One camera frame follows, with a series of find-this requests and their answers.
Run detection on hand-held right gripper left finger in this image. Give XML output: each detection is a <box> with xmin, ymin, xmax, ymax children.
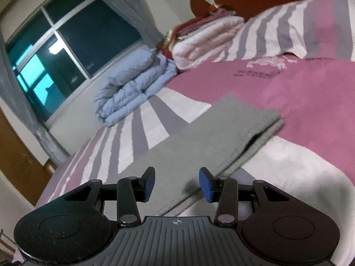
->
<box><xmin>65</xmin><ymin>167</ymin><xmax>156</xmax><ymax>226</ymax></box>

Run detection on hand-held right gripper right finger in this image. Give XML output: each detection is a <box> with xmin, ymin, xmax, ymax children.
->
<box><xmin>199</xmin><ymin>167</ymin><xmax>289</xmax><ymax>226</ymax></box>

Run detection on grey pants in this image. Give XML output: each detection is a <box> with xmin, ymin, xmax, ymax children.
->
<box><xmin>119</xmin><ymin>93</ymin><xmax>285</xmax><ymax>217</ymax></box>

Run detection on folded light blue duvet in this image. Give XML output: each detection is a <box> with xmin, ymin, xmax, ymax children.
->
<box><xmin>93</xmin><ymin>47</ymin><xmax>178</xmax><ymax>128</ymax></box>

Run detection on brown wooden door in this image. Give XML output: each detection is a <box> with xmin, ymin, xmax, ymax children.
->
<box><xmin>0</xmin><ymin>108</ymin><xmax>53</xmax><ymax>209</ymax></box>

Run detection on red patterned cloth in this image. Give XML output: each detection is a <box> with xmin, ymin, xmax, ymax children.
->
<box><xmin>157</xmin><ymin>4</ymin><xmax>236</xmax><ymax>60</ymax></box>

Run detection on folded white pink blanket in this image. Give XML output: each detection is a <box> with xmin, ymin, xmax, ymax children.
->
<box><xmin>172</xmin><ymin>15</ymin><xmax>246</xmax><ymax>71</ymax></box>

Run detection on grey curtain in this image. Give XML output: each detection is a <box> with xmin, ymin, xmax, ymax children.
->
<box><xmin>0</xmin><ymin>39</ymin><xmax>70</xmax><ymax>167</ymax></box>
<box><xmin>80</xmin><ymin>0</ymin><xmax>165</xmax><ymax>49</ymax></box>

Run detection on white framed window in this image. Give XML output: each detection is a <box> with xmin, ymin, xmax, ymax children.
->
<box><xmin>4</xmin><ymin>0</ymin><xmax>145</xmax><ymax>122</ymax></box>

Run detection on striped pillow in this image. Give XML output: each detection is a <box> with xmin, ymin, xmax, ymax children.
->
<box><xmin>213</xmin><ymin>0</ymin><xmax>355</xmax><ymax>61</ymax></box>

